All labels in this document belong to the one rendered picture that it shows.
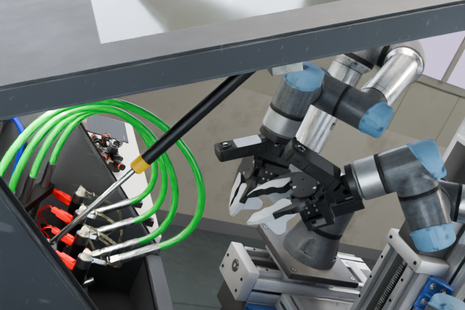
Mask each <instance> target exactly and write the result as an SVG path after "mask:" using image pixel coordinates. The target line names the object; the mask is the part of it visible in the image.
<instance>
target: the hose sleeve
mask: <svg viewBox="0 0 465 310"><path fill-rule="evenodd" d="M160 251H161V249H160V246H159V244H158V243H155V244H152V245H148V246H145V247H142V248H138V249H136V250H131V251H128V252H126V253H122V254H119V256H118V258H119V260H120V263H121V264H122V263H125V262H129V261H132V260H134V259H138V258H141V257H145V256H148V255H151V254H155V253H158V252H160Z"/></svg>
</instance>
